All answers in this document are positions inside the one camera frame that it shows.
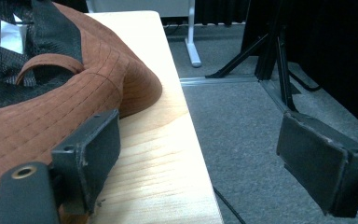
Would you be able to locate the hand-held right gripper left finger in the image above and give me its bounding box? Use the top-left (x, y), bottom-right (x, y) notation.
top-left (50, 108), bottom-right (121, 216)

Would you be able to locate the black curtain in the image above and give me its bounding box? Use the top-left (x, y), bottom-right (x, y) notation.
top-left (194, 0), bottom-right (358, 137)

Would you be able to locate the white fabric label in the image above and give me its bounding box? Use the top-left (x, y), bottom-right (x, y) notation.
top-left (0, 13), bottom-right (28, 55)

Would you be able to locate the black metal tripod stand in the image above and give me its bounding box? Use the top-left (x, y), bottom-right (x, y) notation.
top-left (204, 0), bottom-right (302, 113)

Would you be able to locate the white desk leg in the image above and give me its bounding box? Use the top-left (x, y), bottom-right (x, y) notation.
top-left (185, 0), bottom-right (202, 68)

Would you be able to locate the thin black floor cable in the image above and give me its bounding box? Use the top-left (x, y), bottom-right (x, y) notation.
top-left (213, 186), bottom-right (247, 224)

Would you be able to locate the brown suede bucket hat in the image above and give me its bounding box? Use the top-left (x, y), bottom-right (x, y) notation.
top-left (0, 0), bottom-right (163, 224)

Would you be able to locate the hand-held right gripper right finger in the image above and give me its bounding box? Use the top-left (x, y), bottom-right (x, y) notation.
top-left (276, 110), bottom-right (358, 218)

